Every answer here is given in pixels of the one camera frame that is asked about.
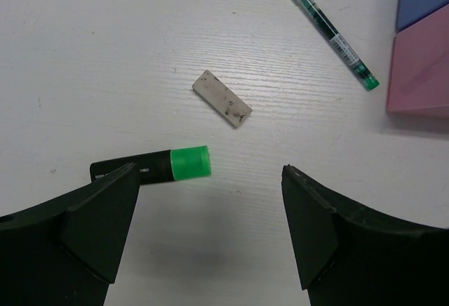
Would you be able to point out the dirty white eraser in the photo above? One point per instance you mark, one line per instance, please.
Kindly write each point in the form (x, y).
(224, 101)

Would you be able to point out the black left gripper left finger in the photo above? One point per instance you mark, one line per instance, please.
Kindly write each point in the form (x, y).
(67, 251)

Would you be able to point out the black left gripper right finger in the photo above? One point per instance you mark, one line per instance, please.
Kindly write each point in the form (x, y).
(350, 254)

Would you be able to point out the black highlighter green cap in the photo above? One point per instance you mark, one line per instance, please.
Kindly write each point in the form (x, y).
(159, 167)

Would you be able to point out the pink bin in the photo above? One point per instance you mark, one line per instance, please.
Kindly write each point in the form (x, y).
(418, 80)

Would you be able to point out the green gel pen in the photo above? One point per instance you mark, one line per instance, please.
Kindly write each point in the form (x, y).
(339, 44)

